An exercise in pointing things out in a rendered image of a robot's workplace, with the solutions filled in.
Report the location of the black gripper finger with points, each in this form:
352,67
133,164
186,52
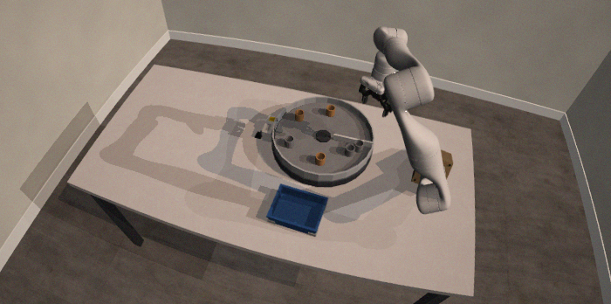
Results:
383,103
364,93

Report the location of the blue square tray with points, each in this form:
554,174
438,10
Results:
304,209

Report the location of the bronze bushing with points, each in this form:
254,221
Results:
319,156
331,111
299,115

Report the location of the dark grey metal bushing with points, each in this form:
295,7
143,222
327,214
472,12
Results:
289,141
349,151
358,145

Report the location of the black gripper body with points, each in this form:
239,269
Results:
384,96

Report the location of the grey round turning table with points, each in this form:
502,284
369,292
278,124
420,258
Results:
320,133

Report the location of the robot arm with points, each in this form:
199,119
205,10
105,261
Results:
407,89

